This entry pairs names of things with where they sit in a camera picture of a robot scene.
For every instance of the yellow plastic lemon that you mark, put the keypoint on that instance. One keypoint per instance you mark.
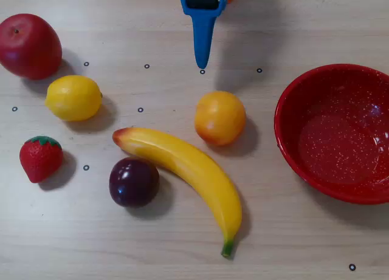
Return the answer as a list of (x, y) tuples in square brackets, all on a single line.
[(73, 98)]

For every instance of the red plastic strawberry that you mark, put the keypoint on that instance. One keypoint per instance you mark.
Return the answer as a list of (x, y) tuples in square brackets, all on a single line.
[(39, 161)]

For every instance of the orange plastic peach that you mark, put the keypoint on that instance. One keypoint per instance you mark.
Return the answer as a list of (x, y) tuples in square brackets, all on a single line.
[(219, 118)]

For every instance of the dark purple plastic plum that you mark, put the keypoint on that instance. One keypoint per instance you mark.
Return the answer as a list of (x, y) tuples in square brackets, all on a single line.
[(133, 183)]

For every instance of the yellow plastic banana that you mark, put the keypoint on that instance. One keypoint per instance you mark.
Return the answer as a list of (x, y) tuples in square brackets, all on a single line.
[(194, 170)]

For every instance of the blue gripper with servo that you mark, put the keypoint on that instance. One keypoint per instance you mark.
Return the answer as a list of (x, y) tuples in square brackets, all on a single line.
[(203, 14)]

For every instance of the red plastic apple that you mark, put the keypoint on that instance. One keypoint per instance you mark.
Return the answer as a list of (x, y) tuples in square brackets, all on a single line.
[(28, 47)]

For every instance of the red speckled enamel bowl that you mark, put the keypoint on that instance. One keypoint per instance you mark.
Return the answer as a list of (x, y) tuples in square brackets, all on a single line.
[(334, 155)]

